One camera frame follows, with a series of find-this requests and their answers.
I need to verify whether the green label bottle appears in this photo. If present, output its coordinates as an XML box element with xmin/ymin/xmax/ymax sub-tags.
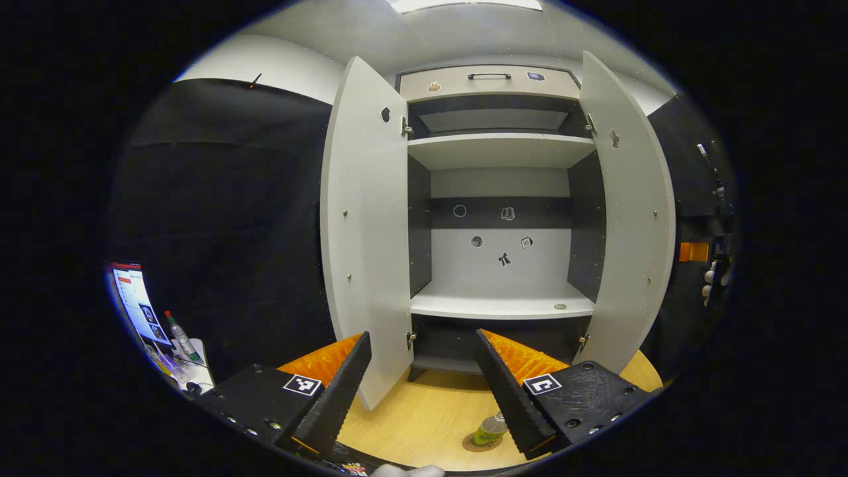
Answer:
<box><xmin>472</xmin><ymin>411</ymin><xmax>509</xmax><ymax>448</ymax></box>

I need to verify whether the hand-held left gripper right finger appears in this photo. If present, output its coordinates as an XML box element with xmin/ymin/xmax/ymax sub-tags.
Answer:
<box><xmin>474</xmin><ymin>329</ymin><xmax>655</xmax><ymax>460</ymax></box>

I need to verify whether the large ceiling light panel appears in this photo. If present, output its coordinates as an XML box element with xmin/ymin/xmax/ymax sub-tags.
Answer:
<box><xmin>388</xmin><ymin>0</ymin><xmax>544</xmax><ymax>14</ymax></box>

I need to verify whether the grey cabinet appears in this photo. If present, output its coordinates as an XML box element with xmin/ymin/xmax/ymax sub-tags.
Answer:
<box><xmin>321</xmin><ymin>50</ymin><xmax>678</xmax><ymax>411</ymax></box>

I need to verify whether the red cap spray bottle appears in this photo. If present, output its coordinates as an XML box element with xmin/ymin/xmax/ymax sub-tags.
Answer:
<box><xmin>164</xmin><ymin>310</ymin><xmax>201</xmax><ymax>364</ymax></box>

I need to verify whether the grey cabinet drawer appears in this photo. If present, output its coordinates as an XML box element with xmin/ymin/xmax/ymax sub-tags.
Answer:
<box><xmin>399</xmin><ymin>64</ymin><xmax>582</xmax><ymax>103</ymax></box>

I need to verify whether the round brown coaster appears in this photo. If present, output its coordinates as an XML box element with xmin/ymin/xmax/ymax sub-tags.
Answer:
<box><xmin>462</xmin><ymin>432</ymin><xmax>504</xmax><ymax>453</ymax></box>

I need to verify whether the grey cabinet door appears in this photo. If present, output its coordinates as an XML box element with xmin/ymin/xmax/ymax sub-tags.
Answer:
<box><xmin>321</xmin><ymin>56</ymin><xmax>415</xmax><ymax>411</ymax></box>
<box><xmin>572</xmin><ymin>50</ymin><xmax>678</xmax><ymax>376</ymax></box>

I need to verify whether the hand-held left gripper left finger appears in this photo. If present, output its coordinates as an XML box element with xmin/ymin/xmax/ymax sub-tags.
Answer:
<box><xmin>197</xmin><ymin>331</ymin><xmax>373</xmax><ymax>461</ymax></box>

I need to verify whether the computer monitor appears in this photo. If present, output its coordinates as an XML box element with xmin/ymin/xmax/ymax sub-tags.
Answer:
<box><xmin>109</xmin><ymin>261</ymin><xmax>174</xmax><ymax>346</ymax></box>

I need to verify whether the black backdrop cloth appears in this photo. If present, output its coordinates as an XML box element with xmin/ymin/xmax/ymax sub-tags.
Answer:
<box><xmin>106</xmin><ymin>78</ymin><xmax>339</xmax><ymax>385</ymax></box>
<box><xmin>646</xmin><ymin>93</ymin><xmax>739</xmax><ymax>382</ymax></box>

